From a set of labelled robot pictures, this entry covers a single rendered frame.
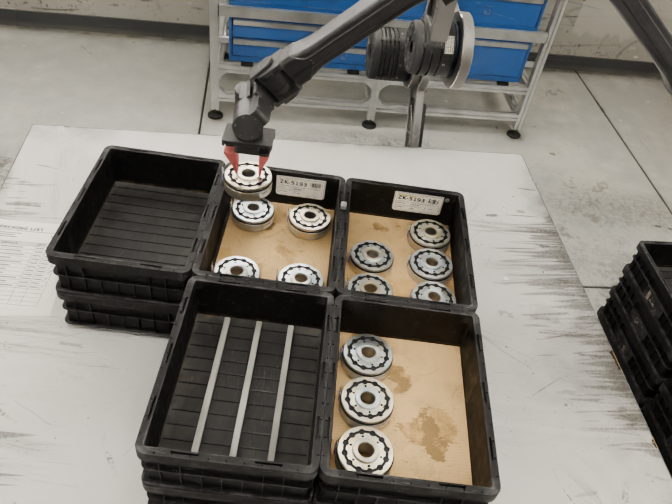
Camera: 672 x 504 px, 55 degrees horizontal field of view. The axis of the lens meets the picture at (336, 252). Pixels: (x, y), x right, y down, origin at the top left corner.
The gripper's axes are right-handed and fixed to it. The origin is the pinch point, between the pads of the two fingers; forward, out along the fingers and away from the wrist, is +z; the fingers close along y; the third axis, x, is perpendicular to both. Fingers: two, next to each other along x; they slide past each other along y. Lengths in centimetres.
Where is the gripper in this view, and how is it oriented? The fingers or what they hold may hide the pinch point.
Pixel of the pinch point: (248, 170)
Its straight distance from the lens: 139.4
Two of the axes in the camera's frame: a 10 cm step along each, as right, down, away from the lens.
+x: 0.7, -6.9, 7.2
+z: -1.1, 7.2, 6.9
